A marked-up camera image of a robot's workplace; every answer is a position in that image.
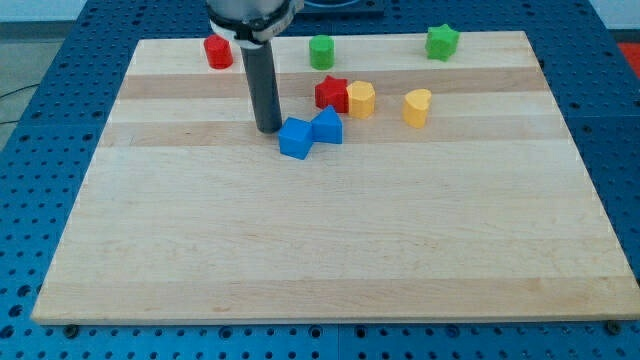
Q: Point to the green cylinder block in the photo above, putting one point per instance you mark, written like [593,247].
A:
[321,52]

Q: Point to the red cylinder block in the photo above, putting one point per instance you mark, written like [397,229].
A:
[218,52]

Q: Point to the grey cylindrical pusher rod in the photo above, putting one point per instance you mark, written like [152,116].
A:
[261,78]

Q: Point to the blue triangle block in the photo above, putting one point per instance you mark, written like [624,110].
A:
[327,126]

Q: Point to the red star block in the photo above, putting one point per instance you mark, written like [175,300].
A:
[332,91]

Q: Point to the blue cube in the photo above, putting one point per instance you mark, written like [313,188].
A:
[295,138]

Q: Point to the green star block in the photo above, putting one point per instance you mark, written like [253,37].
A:
[441,42]

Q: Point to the wooden board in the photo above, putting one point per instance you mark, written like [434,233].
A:
[189,215]

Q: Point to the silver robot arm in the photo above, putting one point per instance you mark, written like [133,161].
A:
[252,24]

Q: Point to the yellow hexagon block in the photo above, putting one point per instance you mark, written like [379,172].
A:
[362,97]

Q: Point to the yellow heart block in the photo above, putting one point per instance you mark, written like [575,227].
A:
[416,105]

